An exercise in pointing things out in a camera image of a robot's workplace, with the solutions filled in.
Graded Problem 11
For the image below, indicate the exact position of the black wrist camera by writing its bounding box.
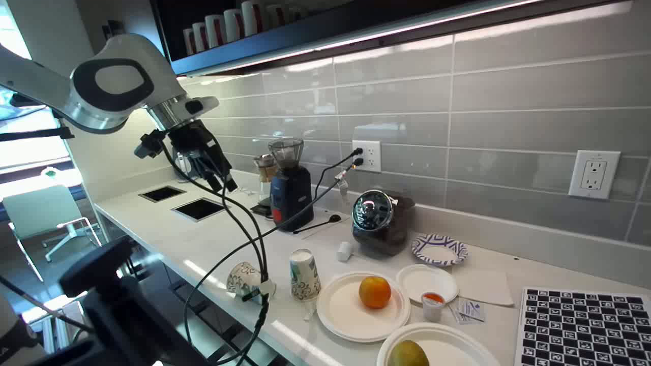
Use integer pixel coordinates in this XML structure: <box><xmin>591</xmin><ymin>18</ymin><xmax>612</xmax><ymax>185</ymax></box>
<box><xmin>133</xmin><ymin>129</ymin><xmax>171</xmax><ymax>162</ymax></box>

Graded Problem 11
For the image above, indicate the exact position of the white empty wall outlet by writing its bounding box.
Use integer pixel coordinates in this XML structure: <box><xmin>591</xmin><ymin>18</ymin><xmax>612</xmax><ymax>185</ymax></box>
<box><xmin>568</xmin><ymin>149</ymin><xmax>623</xmax><ymax>201</ymax></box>

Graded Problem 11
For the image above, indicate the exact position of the black grinder power cord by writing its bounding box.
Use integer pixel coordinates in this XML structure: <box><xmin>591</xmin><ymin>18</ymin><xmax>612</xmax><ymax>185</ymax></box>
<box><xmin>311</xmin><ymin>147</ymin><xmax>367</xmax><ymax>190</ymax></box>

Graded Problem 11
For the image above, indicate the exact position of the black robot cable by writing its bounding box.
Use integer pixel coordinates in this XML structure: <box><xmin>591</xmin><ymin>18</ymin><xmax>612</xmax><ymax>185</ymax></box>
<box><xmin>160</xmin><ymin>139</ymin><xmax>277</xmax><ymax>366</ymax></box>

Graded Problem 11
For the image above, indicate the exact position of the blue patterned paper bowl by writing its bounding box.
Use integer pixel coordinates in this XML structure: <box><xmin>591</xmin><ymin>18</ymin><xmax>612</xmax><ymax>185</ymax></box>
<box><xmin>409</xmin><ymin>232</ymin><xmax>470</xmax><ymax>268</ymax></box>

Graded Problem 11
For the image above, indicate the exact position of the black spoon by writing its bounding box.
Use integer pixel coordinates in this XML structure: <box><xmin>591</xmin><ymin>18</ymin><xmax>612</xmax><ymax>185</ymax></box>
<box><xmin>292</xmin><ymin>213</ymin><xmax>344</xmax><ymax>236</ymax></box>

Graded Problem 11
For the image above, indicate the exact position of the small sauce packet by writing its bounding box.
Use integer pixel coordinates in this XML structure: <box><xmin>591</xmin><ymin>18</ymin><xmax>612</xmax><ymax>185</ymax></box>
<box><xmin>456</xmin><ymin>299</ymin><xmax>489</xmax><ymax>326</ymax></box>

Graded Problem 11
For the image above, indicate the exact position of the black coffee grinder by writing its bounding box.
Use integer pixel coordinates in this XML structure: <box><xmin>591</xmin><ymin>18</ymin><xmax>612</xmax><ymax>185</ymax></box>
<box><xmin>266</xmin><ymin>136</ymin><xmax>316</xmax><ymax>234</ymax></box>

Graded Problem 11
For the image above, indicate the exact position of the white plate under lemon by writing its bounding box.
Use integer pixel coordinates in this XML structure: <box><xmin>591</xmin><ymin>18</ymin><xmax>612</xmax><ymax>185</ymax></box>
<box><xmin>377</xmin><ymin>322</ymin><xmax>503</xmax><ymax>366</ymax></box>

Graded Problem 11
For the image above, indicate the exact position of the black white checkerboard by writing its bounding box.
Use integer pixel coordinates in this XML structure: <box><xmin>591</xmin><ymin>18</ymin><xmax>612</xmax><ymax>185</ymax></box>
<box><xmin>515</xmin><ymin>286</ymin><xmax>651</xmax><ymax>366</ymax></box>

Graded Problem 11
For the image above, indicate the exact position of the clear glass jar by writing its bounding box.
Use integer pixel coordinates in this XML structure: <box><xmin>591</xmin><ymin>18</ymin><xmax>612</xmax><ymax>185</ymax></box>
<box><xmin>252</xmin><ymin>151</ymin><xmax>282</xmax><ymax>201</ymax></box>

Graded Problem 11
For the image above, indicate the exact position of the large white paper plate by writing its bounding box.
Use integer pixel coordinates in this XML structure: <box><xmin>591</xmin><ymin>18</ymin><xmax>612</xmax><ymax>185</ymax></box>
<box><xmin>316</xmin><ymin>270</ymin><xmax>414</xmax><ymax>344</ymax></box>

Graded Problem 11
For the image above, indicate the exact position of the small white paper plate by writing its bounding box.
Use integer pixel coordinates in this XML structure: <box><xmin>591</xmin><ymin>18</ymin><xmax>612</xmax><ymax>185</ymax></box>
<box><xmin>395</xmin><ymin>263</ymin><xmax>460</xmax><ymax>305</ymax></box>

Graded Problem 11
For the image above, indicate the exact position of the black shelf unit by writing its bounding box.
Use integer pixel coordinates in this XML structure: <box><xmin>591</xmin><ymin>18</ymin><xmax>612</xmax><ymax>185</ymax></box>
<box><xmin>74</xmin><ymin>0</ymin><xmax>612</xmax><ymax>93</ymax></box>

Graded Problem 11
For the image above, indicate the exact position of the black camera on tripod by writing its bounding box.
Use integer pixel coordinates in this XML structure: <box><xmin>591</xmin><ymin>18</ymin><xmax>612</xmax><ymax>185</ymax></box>
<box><xmin>57</xmin><ymin>234</ymin><xmax>220</xmax><ymax>366</ymax></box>

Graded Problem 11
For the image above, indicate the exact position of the yellow green lemon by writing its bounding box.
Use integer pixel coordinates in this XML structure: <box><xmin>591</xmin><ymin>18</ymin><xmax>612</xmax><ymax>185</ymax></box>
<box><xmin>386</xmin><ymin>338</ymin><xmax>432</xmax><ymax>366</ymax></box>

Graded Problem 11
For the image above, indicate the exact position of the under-shelf light strip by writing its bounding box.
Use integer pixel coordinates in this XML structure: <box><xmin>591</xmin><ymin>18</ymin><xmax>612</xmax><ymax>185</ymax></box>
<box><xmin>178</xmin><ymin>0</ymin><xmax>637</xmax><ymax>82</ymax></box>

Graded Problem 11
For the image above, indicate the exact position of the small white shaker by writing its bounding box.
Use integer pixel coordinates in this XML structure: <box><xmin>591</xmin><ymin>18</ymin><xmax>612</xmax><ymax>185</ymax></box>
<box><xmin>336</xmin><ymin>240</ymin><xmax>356</xmax><ymax>264</ymax></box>

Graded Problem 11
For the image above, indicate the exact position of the long black power cord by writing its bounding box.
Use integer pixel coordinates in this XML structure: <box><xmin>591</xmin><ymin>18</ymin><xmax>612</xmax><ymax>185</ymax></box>
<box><xmin>182</xmin><ymin>156</ymin><xmax>367</xmax><ymax>347</ymax></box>

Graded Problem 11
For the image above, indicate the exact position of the small cup of red sauce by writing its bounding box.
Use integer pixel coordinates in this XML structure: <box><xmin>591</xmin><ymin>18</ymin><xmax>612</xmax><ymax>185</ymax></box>
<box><xmin>420</xmin><ymin>291</ymin><xmax>447</xmax><ymax>324</ymax></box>

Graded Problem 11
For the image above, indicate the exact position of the white outlet with plugs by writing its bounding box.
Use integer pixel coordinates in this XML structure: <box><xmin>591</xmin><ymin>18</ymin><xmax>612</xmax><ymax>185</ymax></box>
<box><xmin>350</xmin><ymin>139</ymin><xmax>382</xmax><ymax>172</ymax></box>

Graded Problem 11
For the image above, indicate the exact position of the chrome domed brown appliance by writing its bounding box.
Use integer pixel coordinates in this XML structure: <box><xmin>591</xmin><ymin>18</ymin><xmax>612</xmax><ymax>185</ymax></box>
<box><xmin>350</xmin><ymin>188</ymin><xmax>418</xmax><ymax>258</ymax></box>

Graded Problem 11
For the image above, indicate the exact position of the orange fruit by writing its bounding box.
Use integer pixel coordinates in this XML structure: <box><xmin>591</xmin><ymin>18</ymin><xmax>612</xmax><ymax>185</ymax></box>
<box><xmin>356</xmin><ymin>274</ymin><xmax>394</xmax><ymax>311</ymax></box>

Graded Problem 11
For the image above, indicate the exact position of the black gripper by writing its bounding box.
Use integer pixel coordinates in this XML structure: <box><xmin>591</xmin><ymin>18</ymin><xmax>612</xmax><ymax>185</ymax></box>
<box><xmin>170</xmin><ymin>120</ymin><xmax>241</xmax><ymax>193</ymax></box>

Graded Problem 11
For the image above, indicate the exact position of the white paper napkin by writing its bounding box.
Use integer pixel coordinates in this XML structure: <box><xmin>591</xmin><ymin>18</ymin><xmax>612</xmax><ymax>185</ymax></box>
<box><xmin>454</xmin><ymin>268</ymin><xmax>515</xmax><ymax>308</ymax></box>

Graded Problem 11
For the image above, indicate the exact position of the white chair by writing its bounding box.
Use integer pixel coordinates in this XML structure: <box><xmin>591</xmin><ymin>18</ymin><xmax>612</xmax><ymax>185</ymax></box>
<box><xmin>0</xmin><ymin>182</ymin><xmax>106</xmax><ymax>263</ymax></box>

